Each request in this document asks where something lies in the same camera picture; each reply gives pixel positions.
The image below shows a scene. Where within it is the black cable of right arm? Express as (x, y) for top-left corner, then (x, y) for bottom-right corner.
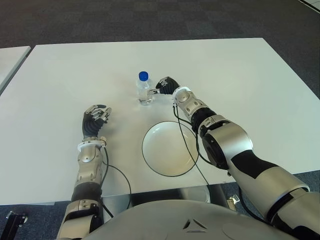
(171, 103), (211, 186)

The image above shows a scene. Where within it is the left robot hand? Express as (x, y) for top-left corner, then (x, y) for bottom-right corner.
(81, 104), (113, 139)

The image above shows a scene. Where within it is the white side table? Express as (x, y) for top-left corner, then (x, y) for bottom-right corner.
(0, 46), (31, 95)

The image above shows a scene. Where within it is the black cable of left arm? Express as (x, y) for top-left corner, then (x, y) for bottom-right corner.
(99, 146), (132, 218)

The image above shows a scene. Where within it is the black stand with caster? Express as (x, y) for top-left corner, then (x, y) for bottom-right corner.
(3, 211), (28, 240)

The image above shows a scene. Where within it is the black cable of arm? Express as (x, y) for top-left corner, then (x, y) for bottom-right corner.
(171, 103), (211, 186)
(99, 146), (132, 218)

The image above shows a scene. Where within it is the dark table leg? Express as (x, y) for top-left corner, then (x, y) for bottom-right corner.
(208, 183), (242, 212)

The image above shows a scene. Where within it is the white round pedestal base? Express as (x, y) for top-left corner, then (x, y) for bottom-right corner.
(178, 185), (210, 204)

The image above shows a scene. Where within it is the clear water bottle blue cap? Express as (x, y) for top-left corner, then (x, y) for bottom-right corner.
(136, 71), (155, 106)

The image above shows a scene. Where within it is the white panel with black edge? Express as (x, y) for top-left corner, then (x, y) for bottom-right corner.
(298, 0), (320, 11)

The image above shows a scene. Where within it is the grey robot torso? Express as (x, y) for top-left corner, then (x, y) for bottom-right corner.
(84, 199), (296, 240)

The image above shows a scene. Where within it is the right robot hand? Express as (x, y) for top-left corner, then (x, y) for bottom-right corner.
(148, 76), (181, 97)

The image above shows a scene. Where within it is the white plate black rim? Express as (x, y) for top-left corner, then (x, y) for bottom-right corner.
(141, 120), (200, 177)

